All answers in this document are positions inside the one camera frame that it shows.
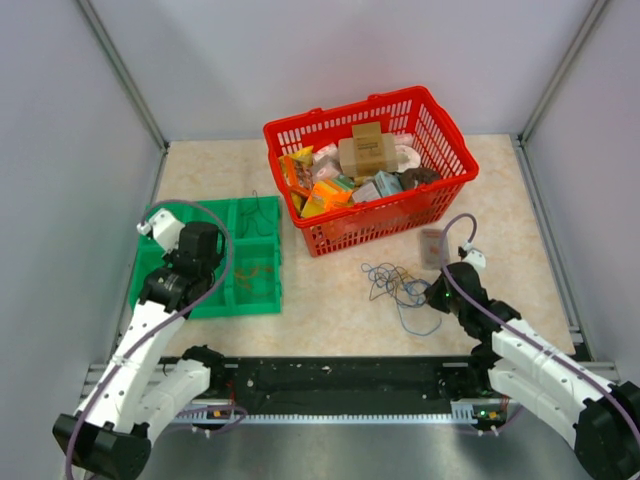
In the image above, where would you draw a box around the blue wire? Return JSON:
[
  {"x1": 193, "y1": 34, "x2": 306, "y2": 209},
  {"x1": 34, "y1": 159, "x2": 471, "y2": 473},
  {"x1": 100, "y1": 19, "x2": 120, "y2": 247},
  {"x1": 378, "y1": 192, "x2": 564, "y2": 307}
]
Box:
[{"x1": 360, "y1": 262, "x2": 443, "y2": 337}]

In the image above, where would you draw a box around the yellow wire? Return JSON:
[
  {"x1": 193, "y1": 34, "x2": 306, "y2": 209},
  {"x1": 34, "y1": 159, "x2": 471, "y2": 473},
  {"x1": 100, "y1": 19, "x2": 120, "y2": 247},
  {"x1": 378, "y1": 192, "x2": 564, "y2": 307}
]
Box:
[{"x1": 384, "y1": 269, "x2": 426, "y2": 296}]

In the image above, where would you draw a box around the orange wire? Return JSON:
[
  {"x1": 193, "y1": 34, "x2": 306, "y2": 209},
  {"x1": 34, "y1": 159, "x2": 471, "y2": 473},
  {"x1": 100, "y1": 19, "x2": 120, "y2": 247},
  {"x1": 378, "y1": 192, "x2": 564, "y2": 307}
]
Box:
[{"x1": 233, "y1": 262, "x2": 276, "y2": 297}]

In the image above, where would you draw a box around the black wire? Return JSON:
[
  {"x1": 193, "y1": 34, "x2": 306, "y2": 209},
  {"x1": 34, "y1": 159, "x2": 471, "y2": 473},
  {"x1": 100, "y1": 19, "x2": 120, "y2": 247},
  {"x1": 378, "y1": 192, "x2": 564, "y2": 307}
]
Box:
[{"x1": 236, "y1": 189, "x2": 277, "y2": 240}]

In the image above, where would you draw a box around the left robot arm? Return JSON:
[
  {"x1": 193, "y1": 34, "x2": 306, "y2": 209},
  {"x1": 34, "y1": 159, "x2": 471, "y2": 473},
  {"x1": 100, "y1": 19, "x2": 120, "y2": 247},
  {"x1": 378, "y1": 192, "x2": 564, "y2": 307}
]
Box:
[{"x1": 53, "y1": 209, "x2": 233, "y2": 479}]

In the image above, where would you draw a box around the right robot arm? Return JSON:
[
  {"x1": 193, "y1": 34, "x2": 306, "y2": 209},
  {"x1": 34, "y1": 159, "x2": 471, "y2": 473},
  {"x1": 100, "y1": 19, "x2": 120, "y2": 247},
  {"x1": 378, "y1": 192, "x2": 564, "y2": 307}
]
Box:
[{"x1": 425, "y1": 261, "x2": 639, "y2": 479}]

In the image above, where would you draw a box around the grey packaged sponge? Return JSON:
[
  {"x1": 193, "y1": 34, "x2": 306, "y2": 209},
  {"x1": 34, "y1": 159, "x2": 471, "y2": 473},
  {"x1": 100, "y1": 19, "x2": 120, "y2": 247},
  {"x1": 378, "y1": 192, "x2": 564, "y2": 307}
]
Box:
[{"x1": 419, "y1": 228, "x2": 450, "y2": 271}]

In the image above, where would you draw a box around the green compartment tray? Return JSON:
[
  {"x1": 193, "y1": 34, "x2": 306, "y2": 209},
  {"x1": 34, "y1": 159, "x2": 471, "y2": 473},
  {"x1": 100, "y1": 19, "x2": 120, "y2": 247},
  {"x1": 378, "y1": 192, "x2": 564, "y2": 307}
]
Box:
[{"x1": 128, "y1": 191, "x2": 283, "y2": 320}]

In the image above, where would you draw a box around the dark brown round pastry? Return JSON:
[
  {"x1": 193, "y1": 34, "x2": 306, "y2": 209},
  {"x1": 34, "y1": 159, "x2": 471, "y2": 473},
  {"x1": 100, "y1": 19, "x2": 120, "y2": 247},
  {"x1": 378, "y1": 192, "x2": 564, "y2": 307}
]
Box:
[{"x1": 400, "y1": 167, "x2": 441, "y2": 191}]

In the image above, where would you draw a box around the teal small box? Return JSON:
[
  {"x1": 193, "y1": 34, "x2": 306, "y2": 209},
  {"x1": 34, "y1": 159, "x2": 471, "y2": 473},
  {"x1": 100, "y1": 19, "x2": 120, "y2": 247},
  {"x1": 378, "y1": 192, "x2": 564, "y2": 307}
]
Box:
[{"x1": 374, "y1": 171, "x2": 404, "y2": 198}]

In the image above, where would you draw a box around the yellow snack bag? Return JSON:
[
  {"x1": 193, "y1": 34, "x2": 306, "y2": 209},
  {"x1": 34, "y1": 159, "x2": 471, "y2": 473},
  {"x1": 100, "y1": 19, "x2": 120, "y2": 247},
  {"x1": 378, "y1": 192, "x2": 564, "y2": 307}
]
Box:
[{"x1": 279, "y1": 146, "x2": 313, "y2": 198}]

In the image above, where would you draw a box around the orange snack box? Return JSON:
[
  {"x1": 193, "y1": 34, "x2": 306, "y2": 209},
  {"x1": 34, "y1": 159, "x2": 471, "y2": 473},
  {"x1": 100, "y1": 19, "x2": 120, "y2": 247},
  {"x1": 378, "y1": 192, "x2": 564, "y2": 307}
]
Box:
[{"x1": 300, "y1": 180, "x2": 353, "y2": 219}]

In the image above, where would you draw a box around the white tape roll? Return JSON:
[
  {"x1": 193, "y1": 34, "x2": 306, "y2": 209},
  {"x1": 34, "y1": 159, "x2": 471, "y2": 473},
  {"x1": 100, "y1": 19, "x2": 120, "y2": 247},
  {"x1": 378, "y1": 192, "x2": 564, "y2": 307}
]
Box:
[{"x1": 395, "y1": 145, "x2": 421, "y2": 173}]

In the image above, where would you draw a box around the brown cardboard box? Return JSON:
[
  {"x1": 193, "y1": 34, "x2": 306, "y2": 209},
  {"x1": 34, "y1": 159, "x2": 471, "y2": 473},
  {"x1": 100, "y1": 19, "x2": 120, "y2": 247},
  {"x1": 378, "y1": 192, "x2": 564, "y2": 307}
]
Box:
[{"x1": 338, "y1": 121, "x2": 397, "y2": 177}]

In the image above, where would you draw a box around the red plastic shopping basket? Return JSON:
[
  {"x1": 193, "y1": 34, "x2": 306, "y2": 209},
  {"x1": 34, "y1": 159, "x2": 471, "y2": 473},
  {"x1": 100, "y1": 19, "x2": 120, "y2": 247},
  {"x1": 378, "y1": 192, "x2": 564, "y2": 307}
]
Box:
[{"x1": 263, "y1": 86, "x2": 479, "y2": 256}]

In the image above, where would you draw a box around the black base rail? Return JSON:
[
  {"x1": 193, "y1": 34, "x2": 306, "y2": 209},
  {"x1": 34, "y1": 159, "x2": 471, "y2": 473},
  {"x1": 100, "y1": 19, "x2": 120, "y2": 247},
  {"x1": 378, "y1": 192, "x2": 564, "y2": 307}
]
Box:
[{"x1": 198, "y1": 356, "x2": 498, "y2": 416}]

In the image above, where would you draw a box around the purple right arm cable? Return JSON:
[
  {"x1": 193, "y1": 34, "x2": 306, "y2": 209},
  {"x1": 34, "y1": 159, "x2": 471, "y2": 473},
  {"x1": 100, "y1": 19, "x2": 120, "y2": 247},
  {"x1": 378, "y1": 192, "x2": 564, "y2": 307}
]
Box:
[{"x1": 439, "y1": 212, "x2": 640, "y2": 451}]

